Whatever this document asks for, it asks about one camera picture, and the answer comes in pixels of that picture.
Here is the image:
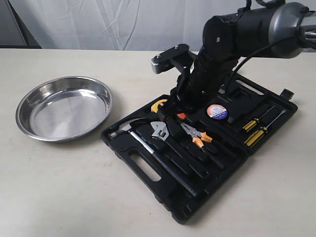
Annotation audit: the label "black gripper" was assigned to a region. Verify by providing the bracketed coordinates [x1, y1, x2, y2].
[157, 48, 239, 122]

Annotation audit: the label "silver adjustable wrench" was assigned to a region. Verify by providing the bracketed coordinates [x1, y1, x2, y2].
[150, 121, 211, 179]

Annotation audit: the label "black plastic tool case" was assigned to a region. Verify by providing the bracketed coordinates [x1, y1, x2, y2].
[101, 75, 298, 224]

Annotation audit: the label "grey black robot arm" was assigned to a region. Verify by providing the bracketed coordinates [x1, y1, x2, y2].
[152, 0, 316, 121]

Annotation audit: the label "yellow tape measure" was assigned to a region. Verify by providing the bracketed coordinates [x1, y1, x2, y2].
[151, 99, 167, 113]

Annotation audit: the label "electrical tape roll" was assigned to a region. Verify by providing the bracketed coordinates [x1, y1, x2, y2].
[206, 104, 229, 120]

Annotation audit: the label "yellow black screwdriver upper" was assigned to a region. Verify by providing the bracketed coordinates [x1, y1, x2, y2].
[242, 106, 275, 132]

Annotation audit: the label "yellow black screwdriver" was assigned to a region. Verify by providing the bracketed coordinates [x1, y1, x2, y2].
[244, 110, 287, 147]
[242, 106, 275, 132]

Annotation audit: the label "yellow black screwdriver lower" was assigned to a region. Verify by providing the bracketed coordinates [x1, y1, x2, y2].
[244, 110, 287, 147]

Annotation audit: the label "round stainless steel pan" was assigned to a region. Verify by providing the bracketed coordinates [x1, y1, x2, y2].
[15, 76, 114, 143]

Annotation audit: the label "white backdrop curtain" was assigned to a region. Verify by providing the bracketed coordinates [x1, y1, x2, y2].
[11, 0, 245, 51]

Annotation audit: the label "orange handled combination pliers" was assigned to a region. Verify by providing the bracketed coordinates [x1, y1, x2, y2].
[180, 122, 227, 170]

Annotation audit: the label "claw hammer black handle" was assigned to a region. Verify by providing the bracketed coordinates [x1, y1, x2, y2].
[109, 117, 202, 198]

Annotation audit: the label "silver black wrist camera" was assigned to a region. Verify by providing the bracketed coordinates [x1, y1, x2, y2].
[151, 44, 197, 74]

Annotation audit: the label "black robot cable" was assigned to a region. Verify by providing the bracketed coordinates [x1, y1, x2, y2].
[223, 37, 282, 99]

